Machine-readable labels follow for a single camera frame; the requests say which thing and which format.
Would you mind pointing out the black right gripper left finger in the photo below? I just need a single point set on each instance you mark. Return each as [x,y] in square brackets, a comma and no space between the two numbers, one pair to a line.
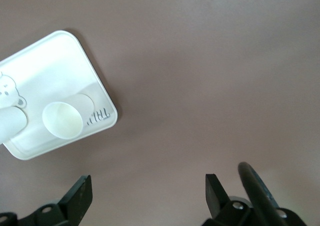
[72,201]

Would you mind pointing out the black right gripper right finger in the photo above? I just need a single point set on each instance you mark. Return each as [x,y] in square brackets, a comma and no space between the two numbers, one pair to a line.
[215,198]

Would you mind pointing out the white plastic cup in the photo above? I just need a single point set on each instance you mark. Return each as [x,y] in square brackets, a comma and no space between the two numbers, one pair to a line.
[11,123]
[62,120]

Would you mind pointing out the white tray with bear print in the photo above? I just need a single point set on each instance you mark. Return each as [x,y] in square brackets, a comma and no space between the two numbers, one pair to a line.
[50,68]

